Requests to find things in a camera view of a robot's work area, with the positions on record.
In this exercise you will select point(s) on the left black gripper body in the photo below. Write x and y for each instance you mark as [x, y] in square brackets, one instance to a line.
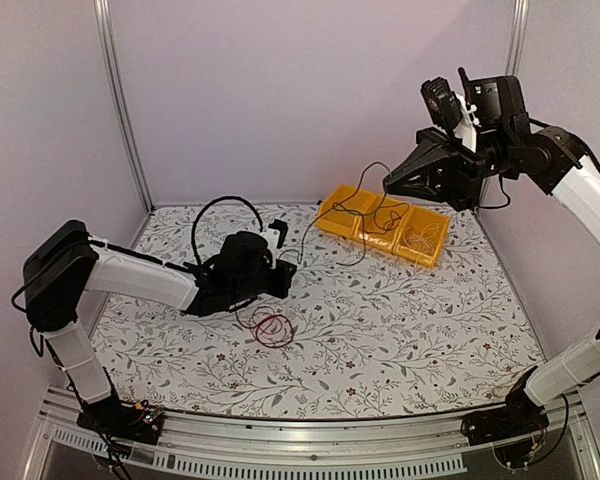
[254, 288]

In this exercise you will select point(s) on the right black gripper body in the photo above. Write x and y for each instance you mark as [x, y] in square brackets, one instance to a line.
[466, 176]

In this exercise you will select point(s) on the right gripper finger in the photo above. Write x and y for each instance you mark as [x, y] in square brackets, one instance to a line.
[425, 186]
[432, 147]

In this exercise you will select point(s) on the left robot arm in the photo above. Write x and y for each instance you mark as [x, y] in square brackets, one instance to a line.
[72, 262]

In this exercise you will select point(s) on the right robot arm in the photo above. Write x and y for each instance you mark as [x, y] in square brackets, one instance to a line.
[559, 163]

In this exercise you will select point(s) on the yellow three-compartment bin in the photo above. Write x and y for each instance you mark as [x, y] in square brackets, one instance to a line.
[396, 227]

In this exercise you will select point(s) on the floral table mat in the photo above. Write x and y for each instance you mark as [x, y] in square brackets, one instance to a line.
[361, 334]

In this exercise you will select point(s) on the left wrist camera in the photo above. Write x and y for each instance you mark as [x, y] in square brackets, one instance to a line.
[275, 234]

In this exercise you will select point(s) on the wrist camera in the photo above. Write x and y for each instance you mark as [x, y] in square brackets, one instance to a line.
[451, 112]
[275, 234]

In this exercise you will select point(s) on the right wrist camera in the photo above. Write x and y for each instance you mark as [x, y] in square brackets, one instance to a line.
[451, 112]

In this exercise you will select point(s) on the right aluminium frame post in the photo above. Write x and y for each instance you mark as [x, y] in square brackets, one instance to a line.
[503, 119]

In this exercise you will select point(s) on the aluminium frame post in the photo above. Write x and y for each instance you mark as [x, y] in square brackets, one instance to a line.
[115, 81]
[503, 119]

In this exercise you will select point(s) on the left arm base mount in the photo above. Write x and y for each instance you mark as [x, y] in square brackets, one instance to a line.
[139, 422]

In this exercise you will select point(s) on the aluminium front rail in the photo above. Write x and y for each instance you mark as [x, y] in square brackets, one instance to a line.
[200, 446]

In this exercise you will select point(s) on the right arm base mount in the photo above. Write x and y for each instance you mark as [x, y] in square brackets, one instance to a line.
[518, 416]

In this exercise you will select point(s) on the left aluminium frame post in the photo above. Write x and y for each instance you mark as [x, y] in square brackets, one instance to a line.
[115, 81]

